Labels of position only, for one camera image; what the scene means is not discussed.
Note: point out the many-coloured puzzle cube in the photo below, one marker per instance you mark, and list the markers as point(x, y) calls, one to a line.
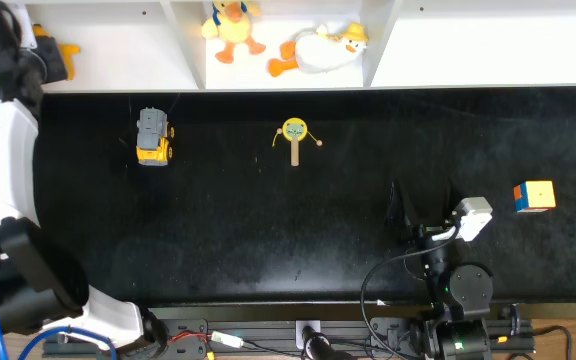
point(538, 195)

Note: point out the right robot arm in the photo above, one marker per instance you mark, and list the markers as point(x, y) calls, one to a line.
point(470, 287)

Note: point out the grey and yellow toy truck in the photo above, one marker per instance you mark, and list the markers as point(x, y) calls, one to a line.
point(150, 130)

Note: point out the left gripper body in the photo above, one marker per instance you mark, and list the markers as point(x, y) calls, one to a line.
point(50, 60)

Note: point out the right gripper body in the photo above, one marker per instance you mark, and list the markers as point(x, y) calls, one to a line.
point(425, 234)

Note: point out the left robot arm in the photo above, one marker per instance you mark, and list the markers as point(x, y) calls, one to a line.
point(8, 150)

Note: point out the yellow wooden rattle drum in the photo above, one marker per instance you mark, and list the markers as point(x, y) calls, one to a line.
point(295, 131)

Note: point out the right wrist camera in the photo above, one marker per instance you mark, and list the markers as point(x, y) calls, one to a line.
point(473, 215)

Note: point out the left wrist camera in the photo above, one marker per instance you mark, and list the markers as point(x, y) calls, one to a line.
point(25, 25)

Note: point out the yellow rubber duck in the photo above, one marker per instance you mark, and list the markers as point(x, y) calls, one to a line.
point(70, 55)

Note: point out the mounting rail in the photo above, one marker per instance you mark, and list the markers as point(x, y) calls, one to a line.
point(278, 340)

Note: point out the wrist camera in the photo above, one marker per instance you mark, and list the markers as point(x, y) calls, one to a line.
point(473, 215)
point(25, 25)

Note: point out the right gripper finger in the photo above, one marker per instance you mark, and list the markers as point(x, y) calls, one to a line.
point(399, 215)
point(449, 207)

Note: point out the white plush duck yellow hat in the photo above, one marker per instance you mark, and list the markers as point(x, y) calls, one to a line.
point(323, 52)

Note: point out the white shelf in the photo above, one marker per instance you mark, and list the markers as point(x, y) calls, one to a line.
point(118, 50)

